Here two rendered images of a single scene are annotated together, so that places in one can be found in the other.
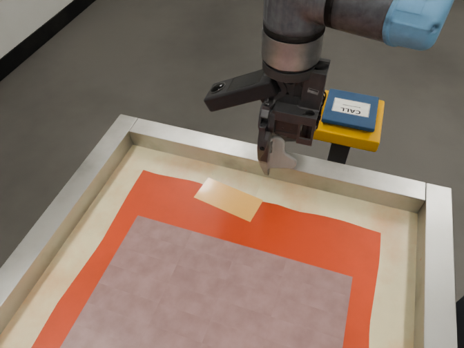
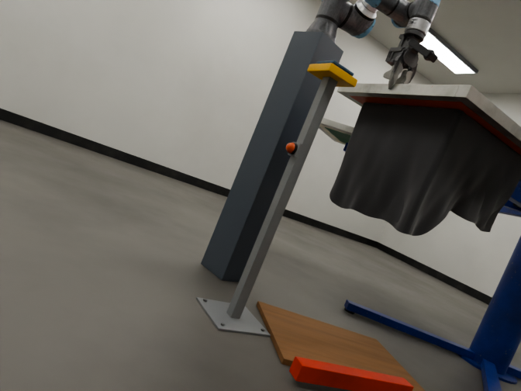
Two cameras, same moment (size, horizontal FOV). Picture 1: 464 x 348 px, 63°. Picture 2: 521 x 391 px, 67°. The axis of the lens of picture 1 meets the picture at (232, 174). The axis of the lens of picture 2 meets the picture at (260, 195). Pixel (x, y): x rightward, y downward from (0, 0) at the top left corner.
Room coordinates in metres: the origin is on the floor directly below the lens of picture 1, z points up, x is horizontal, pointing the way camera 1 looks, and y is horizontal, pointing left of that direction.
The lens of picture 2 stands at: (1.73, 0.58, 0.55)
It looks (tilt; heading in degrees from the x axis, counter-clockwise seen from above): 4 degrees down; 218
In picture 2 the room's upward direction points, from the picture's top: 22 degrees clockwise
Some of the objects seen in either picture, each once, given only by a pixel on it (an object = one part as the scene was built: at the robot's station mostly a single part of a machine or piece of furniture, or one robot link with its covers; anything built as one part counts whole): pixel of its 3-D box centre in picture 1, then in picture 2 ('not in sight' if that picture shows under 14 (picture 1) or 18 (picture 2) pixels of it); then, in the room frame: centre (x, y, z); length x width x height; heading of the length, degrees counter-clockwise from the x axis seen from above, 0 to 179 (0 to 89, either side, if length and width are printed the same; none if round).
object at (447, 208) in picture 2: not in sight; (469, 193); (0.21, 0.24, 0.74); 0.46 x 0.04 x 0.42; 160
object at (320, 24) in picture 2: not in sight; (322, 31); (0.25, -0.62, 1.25); 0.15 x 0.15 x 0.10
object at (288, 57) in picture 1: (292, 43); (416, 29); (0.43, -0.08, 1.20); 0.08 x 0.08 x 0.05
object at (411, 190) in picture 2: not in sight; (383, 161); (0.36, -0.03, 0.74); 0.45 x 0.03 x 0.43; 70
